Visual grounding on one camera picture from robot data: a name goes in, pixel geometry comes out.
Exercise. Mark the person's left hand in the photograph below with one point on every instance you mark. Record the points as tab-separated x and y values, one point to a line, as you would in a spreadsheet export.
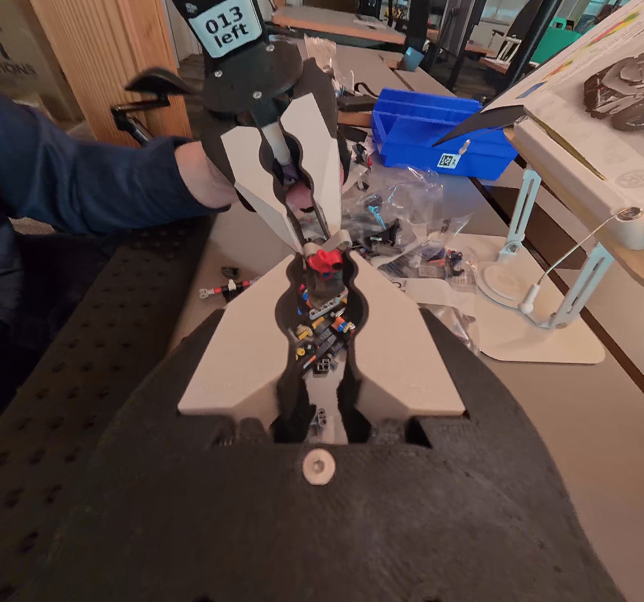
201	174

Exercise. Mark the pile of loose lego pieces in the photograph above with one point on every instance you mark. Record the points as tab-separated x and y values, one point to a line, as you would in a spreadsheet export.
230	287

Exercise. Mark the clear bag with white strip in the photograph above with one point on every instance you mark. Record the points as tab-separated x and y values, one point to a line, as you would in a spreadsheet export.
432	292

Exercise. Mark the green chair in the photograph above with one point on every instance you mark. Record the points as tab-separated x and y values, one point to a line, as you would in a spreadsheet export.
563	43

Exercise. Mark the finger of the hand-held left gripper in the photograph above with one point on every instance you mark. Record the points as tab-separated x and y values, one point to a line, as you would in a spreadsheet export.
249	169
317	149

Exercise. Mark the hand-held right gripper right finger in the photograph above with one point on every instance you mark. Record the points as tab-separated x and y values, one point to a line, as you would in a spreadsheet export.
407	360

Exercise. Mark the blue bin with printed tag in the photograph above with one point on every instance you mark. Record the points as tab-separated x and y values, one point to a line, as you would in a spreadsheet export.
427	129

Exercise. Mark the black chair armrest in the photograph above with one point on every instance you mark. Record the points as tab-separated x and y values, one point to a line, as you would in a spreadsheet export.
156	83

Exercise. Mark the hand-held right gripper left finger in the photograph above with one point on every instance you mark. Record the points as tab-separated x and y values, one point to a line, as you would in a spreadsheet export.
236	360

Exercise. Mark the small clear bag blue pieces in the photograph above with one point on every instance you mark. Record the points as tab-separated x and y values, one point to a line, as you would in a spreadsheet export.
448	259

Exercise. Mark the small crinkled clear bag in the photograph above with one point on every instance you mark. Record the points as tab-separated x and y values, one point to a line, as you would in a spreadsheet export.
319	53

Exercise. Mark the lego instruction booklet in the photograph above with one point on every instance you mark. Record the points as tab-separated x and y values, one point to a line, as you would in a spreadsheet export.
578	108

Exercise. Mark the black perforated foam pad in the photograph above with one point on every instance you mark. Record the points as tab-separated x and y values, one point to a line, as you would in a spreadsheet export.
75	360

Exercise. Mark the long wooden workbench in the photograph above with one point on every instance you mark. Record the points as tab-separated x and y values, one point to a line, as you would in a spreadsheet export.
332	23

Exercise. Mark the black slanted pole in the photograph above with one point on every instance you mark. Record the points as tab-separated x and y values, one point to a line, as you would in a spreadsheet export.
543	18

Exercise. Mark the grey and red lego assembly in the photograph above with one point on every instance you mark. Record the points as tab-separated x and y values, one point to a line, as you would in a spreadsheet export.
324	259

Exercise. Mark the white book stand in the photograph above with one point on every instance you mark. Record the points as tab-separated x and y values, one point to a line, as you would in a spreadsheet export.
528	340

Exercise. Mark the person's left forearm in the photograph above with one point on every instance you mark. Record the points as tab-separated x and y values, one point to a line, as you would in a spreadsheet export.
90	174

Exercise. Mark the black power adapter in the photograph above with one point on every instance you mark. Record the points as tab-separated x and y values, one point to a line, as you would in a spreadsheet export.
354	102

